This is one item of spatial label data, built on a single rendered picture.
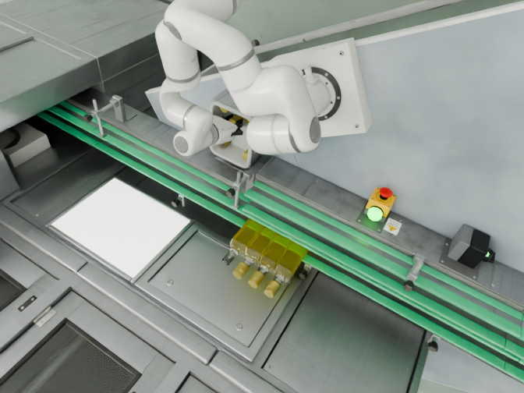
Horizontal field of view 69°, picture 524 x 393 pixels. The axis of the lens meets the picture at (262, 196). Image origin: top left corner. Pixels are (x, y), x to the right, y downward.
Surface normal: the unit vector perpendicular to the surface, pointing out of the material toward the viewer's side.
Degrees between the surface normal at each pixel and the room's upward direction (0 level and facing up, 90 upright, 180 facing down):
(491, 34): 0
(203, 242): 90
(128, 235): 90
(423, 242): 90
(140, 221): 90
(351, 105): 5
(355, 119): 5
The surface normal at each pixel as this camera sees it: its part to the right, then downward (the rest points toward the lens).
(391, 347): 0.11, -0.69
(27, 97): 0.85, 0.44
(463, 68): -0.51, 0.59
